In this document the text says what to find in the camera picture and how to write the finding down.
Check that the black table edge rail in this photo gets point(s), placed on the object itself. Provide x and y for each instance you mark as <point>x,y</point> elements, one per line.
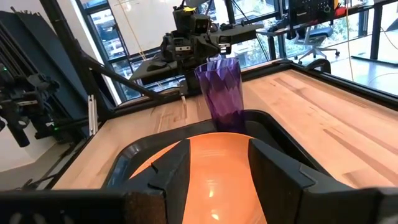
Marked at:
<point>342,83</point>

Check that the black desk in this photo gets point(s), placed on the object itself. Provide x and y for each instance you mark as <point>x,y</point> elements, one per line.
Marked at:
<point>376,31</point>

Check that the white metal bracket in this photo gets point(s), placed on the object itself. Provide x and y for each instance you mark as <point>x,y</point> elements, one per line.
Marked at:
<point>91,115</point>

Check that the purple faceted plastic cup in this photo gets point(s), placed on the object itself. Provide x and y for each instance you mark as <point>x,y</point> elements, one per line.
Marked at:
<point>222,93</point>

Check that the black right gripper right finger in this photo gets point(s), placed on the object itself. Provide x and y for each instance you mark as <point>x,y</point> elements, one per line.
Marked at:
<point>273,186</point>

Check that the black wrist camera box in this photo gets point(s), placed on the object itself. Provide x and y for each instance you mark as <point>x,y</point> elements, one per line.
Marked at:
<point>192,20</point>

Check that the dark blue panel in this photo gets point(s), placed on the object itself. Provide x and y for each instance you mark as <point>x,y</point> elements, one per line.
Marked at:
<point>37,46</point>

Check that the white office chair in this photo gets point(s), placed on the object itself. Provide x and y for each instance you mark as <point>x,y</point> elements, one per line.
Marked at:
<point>317,37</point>

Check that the black table frame post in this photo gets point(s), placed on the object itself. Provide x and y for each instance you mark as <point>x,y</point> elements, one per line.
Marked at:
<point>68,46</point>

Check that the red object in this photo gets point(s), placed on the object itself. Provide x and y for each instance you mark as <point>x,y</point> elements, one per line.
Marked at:
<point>340,12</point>

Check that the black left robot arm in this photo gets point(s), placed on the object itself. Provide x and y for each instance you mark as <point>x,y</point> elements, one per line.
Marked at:
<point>191,82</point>

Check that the black plastic tray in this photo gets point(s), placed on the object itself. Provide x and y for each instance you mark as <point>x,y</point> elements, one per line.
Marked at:
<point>161,137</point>

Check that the black hook clamp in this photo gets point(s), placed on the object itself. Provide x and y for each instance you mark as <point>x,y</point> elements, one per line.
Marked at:
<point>323,62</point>

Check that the black pegboard panel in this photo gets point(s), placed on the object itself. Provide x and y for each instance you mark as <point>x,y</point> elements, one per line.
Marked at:
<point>311,11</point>

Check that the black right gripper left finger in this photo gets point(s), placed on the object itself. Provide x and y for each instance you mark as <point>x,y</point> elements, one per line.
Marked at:
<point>171,186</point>

